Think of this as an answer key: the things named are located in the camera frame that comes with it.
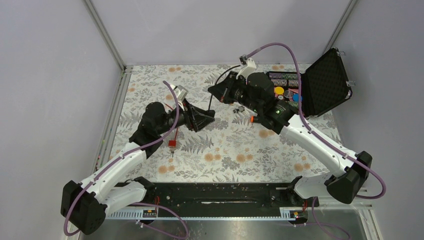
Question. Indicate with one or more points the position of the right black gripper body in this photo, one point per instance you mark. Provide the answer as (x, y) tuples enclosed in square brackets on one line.
[(238, 93)]

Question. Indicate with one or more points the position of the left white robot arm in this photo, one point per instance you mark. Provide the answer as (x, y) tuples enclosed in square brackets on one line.
[(87, 203)]

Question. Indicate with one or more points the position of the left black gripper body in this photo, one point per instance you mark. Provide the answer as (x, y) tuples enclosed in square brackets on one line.
[(190, 120)]

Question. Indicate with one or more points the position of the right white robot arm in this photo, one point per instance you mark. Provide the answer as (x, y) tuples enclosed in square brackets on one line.
[(346, 174)]

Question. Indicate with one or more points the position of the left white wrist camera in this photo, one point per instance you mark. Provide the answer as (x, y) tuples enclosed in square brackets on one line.
[(181, 93)]

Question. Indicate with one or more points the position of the red padlock with keys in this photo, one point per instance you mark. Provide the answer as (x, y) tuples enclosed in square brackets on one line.
[(172, 144)]

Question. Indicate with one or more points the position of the yellow poker chip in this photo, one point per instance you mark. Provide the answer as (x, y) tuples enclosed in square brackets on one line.
[(278, 90)]

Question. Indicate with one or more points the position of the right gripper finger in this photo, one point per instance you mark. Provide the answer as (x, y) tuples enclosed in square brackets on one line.
[(221, 95), (226, 83)]

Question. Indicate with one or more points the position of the floral tablecloth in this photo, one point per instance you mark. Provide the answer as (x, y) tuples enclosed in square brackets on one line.
[(231, 149)]

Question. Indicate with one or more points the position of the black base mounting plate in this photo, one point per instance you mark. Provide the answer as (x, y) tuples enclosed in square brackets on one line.
[(225, 200)]

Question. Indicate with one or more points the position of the blue poker chip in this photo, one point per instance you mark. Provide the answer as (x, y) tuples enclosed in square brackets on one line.
[(297, 98)]

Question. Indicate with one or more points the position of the black poker chip case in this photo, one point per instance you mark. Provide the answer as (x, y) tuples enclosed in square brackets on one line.
[(324, 84)]

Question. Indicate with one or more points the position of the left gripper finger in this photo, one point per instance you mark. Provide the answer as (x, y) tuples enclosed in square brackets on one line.
[(201, 124), (199, 114)]

